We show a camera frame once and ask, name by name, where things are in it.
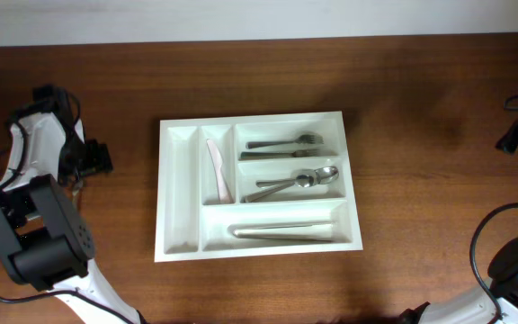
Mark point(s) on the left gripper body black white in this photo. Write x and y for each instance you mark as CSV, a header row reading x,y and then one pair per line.
x,y
82,157

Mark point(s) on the white plastic knife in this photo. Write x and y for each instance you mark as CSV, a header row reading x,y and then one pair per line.
x,y
224,193

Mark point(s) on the steel fork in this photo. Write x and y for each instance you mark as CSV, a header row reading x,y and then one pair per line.
x,y
302,153
302,139

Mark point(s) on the steel spoon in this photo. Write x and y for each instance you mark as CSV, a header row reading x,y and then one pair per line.
x,y
324,175
302,179

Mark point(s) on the steel tongs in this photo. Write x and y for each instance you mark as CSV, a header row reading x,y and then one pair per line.
x,y
301,231

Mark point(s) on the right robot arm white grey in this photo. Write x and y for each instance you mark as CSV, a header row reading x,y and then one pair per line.
x,y
494,300

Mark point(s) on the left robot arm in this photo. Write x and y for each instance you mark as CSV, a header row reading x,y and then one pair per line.
x,y
44,241

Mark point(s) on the white plastic cutlery tray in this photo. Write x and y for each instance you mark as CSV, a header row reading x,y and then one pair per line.
x,y
191,222

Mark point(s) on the steel spoon in tray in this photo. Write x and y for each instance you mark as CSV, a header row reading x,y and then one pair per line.
x,y
302,179

